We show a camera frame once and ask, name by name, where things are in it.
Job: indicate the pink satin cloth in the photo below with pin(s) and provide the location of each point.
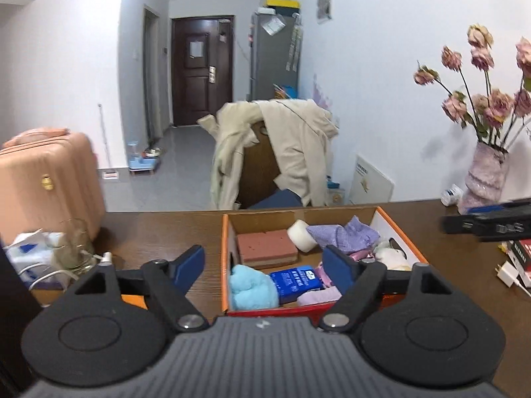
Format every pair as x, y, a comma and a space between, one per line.
363, 255

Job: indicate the yellow and black box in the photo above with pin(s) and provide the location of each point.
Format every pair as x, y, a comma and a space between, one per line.
282, 5

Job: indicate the white charger plug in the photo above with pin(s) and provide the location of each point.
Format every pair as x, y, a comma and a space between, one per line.
507, 274

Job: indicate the folded umbrella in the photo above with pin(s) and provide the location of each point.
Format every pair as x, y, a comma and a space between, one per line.
293, 49

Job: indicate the blue tissue packet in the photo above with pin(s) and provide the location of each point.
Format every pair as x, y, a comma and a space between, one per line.
296, 284

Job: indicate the paper note on fridge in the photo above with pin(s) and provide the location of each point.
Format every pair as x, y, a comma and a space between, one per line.
273, 25

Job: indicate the blue seat cushion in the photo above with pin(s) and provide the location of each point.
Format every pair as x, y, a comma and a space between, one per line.
278, 200

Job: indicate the small red box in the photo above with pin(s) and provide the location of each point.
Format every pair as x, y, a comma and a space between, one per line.
522, 255

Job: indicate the brick red sponge block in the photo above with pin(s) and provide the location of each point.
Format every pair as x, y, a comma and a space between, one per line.
265, 248

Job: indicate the white round foam puff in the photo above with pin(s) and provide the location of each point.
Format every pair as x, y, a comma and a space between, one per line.
300, 235

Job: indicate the clear glass jar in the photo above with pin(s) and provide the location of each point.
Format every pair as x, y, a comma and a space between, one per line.
74, 244

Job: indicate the brown wooden chair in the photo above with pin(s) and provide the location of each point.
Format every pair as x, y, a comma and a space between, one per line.
257, 170

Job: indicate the blue pet feeder stand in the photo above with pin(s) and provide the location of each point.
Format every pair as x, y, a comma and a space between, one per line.
144, 161

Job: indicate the lilac fluffy towel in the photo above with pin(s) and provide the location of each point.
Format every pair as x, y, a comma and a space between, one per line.
319, 297

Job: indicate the red cardboard box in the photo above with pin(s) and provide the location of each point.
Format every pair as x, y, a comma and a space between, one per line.
232, 232

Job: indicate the light blue plush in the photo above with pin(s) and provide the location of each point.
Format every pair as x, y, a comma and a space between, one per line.
251, 288

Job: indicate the grey fridge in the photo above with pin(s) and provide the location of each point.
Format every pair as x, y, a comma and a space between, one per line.
269, 66

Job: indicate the small white pill bottle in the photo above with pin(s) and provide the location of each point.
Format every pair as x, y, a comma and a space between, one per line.
451, 195

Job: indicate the pink suitcase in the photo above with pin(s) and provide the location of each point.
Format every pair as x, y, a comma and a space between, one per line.
49, 182

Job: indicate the framed wall picture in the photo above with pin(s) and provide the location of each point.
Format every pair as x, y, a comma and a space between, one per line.
324, 4

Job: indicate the pink wall decoration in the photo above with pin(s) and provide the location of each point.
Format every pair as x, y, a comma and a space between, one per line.
321, 91

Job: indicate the beige coat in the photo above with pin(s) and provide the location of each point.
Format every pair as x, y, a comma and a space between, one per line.
294, 145

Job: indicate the pink textured vase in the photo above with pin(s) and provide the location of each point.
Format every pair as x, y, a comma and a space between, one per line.
483, 182

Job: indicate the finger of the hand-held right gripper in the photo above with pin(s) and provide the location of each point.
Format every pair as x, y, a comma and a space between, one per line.
458, 224

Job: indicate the grey side door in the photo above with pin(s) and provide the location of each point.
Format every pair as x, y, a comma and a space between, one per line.
152, 74

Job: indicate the dark brown entrance door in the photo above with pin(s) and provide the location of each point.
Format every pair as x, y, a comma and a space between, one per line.
203, 74

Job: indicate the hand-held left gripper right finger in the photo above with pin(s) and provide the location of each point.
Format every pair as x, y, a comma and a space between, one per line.
338, 267

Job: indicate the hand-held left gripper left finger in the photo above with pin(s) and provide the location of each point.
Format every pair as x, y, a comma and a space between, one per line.
188, 267

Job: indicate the clear plastic bag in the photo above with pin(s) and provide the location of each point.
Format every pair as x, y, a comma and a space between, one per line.
392, 255

